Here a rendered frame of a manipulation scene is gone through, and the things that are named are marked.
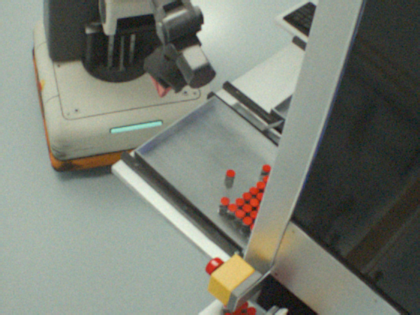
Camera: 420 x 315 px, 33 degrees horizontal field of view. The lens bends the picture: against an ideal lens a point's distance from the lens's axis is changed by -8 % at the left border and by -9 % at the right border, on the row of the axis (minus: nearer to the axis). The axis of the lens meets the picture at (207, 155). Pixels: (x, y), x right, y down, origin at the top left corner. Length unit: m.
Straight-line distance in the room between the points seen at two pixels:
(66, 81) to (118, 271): 0.71
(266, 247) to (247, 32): 2.09
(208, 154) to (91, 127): 0.90
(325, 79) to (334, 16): 0.11
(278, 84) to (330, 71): 0.93
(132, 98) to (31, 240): 0.63
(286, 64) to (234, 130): 0.29
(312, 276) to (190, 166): 0.51
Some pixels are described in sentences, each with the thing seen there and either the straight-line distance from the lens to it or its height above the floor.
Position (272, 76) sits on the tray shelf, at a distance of 1.98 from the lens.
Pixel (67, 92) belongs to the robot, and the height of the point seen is 0.28.
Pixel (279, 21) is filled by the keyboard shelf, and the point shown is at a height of 0.80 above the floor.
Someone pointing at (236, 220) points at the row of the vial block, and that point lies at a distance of 1.65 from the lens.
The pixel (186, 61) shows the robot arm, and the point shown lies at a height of 1.27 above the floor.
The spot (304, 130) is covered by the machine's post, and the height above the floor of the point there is 1.42.
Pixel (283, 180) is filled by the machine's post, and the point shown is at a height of 1.29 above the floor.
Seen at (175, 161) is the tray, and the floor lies 0.88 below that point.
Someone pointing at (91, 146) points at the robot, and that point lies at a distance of 2.66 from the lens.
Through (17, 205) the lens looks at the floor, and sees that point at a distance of 2.75.
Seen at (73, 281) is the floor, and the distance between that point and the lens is 2.57.
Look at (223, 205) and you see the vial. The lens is 1.65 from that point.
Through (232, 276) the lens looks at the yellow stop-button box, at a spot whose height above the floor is 1.03.
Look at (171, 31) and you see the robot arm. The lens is 1.40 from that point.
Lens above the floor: 2.27
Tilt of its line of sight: 52 degrees down
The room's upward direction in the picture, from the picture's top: 11 degrees clockwise
